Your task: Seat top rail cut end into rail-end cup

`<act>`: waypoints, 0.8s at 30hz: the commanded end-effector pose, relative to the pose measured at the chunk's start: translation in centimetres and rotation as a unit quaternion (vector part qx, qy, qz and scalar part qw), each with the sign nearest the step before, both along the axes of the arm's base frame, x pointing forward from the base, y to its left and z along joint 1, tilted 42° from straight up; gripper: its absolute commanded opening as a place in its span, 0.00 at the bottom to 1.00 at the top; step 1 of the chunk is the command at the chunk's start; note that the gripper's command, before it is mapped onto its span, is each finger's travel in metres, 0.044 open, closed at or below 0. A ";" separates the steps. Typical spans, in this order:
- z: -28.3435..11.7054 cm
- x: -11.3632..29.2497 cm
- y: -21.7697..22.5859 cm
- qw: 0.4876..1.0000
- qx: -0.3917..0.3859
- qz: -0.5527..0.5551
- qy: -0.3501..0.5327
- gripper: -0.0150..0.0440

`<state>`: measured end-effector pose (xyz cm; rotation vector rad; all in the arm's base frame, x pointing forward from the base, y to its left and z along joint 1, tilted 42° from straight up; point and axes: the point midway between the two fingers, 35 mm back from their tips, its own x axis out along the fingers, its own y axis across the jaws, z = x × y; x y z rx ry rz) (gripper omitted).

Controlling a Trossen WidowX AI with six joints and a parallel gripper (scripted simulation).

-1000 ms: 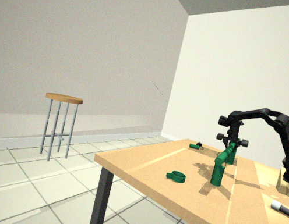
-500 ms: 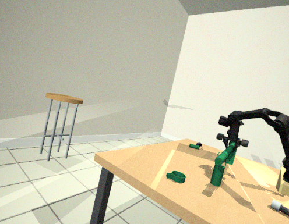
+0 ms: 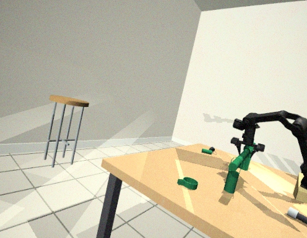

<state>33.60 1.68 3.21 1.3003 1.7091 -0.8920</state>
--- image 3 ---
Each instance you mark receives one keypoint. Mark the dark green ring clamp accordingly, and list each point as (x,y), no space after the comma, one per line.
(188,183)

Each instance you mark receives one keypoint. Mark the dark grey rod with white tip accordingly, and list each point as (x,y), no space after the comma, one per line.
(296,215)

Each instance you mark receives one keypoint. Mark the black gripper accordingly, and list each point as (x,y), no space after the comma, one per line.
(247,140)

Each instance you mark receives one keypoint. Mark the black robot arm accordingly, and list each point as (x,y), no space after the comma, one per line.
(298,128)

